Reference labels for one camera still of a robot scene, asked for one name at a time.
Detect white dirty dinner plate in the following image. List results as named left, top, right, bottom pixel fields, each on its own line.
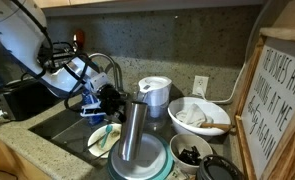
left=87, top=123, right=123, bottom=160

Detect dark table knife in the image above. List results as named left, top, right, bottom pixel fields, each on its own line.
left=82, top=133, right=109, bottom=153

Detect steel kitchen sink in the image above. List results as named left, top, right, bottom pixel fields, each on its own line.
left=28, top=99, right=135, bottom=170

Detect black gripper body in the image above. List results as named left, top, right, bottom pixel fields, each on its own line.
left=96, top=83, right=127, bottom=116

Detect white water filter pitcher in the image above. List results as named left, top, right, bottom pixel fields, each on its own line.
left=135, top=75, right=173, bottom=132

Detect wooden framed dishes sign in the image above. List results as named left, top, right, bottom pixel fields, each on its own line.
left=235, top=27, right=295, bottom=180

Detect small beige bowl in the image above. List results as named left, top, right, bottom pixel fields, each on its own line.
left=169, top=133, right=214, bottom=175

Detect white dish cloth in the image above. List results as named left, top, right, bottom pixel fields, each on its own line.
left=175, top=103, right=215, bottom=129

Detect white power cable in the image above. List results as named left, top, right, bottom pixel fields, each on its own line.
left=196, top=62, right=247, bottom=105

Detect dark fork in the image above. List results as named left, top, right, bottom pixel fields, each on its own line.
left=92, top=147, right=113, bottom=162

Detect black toaster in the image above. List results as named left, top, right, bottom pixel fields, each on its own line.
left=0, top=79, right=63, bottom=122

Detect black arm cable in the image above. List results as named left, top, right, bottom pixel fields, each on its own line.
left=10, top=0, right=90, bottom=113

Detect black scraps in bowl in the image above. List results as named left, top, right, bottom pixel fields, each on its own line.
left=177, top=145, right=202, bottom=167

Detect white wall outlet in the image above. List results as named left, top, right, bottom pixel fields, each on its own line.
left=192, top=75, right=210, bottom=98

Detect curved steel kitchen faucet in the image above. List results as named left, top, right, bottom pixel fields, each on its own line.
left=86, top=52, right=132, bottom=103

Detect wooden lower cabinet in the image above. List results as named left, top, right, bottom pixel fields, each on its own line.
left=0, top=132, right=52, bottom=180

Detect stainless steel tumbler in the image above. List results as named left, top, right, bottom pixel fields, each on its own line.
left=117, top=100, right=149, bottom=162

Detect red utensil handle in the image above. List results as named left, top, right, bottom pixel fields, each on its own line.
left=73, top=29, right=87, bottom=48

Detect teal plate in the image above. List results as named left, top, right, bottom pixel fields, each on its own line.
left=106, top=130, right=175, bottom=180

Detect teal plastic spoon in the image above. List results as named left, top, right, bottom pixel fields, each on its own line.
left=99, top=124, right=114, bottom=150

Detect wooden cabinet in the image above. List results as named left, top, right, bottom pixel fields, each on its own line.
left=0, top=132, right=52, bottom=180
left=33, top=0, right=268, bottom=15

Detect small secondary tap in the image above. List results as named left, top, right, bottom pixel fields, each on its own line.
left=105, top=61, right=125, bottom=96

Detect large white bowl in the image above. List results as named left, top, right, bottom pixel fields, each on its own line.
left=167, top=96, right=232, bottom=137

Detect wooden utensil handle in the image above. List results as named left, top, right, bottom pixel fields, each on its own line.
left=200, top=122, right=237, bottom=133

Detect wooden upper cabinet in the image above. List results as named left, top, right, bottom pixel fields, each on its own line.
left=33, top=0, right=268, bottom=15

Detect small printed packet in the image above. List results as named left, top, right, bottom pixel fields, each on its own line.
left=166, top=168, right=189, bottom=180

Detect pale grey plate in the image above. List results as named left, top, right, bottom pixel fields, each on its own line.
left=110, top=133, right=168, bottom=180

